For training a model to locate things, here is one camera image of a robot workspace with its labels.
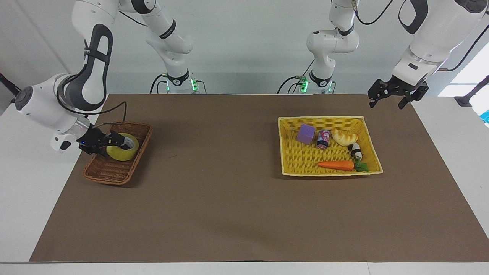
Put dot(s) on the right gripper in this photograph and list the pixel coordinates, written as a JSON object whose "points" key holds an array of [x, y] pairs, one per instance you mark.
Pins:
{"points": [[92, 139]]}

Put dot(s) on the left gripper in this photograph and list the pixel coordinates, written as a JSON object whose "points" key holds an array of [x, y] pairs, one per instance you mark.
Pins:
{"points": [[402, 87]]}

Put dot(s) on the yellow-green tape roll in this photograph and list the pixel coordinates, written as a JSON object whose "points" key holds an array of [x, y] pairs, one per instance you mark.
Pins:
{"points": [[121, 153]]}

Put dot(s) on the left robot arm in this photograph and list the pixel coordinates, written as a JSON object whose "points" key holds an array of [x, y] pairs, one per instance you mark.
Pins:
{"points": [[420, 46]]}

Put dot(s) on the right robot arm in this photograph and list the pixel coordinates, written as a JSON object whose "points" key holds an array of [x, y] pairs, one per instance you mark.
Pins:
{"points": [[89, 84]]}

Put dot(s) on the brown wicker basket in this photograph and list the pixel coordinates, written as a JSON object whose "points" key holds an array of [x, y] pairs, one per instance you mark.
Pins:
{"points": [[114, 172]]}

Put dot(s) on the yellow woven basket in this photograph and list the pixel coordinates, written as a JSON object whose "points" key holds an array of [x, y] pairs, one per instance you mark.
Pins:
{"points": [[301, 158]]}

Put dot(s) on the toy croissant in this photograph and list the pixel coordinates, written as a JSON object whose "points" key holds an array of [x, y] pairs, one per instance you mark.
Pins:
{"points": [[344, 137]]}

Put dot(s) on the small panda toy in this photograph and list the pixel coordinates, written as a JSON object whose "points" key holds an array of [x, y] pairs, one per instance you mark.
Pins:
{"points": [[357, 152]]}

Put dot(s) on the black stand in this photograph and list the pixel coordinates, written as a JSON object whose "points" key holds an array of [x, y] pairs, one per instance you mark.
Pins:
{"points": [[7, 84], [471, 94]]}

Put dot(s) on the small drink can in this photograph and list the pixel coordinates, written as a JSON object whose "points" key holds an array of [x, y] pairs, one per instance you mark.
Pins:
{"points": [[323, 139]]}

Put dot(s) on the blue object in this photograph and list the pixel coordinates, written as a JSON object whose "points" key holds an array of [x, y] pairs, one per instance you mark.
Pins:
{"points": [[486, 118]]}

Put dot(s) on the toy carrot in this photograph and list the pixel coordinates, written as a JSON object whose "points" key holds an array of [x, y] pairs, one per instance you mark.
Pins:
{"points": [[336, 165]]}

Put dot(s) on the purple cube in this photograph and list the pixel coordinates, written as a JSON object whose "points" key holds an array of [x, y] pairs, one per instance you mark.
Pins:
{"points": [[306, 134]]}

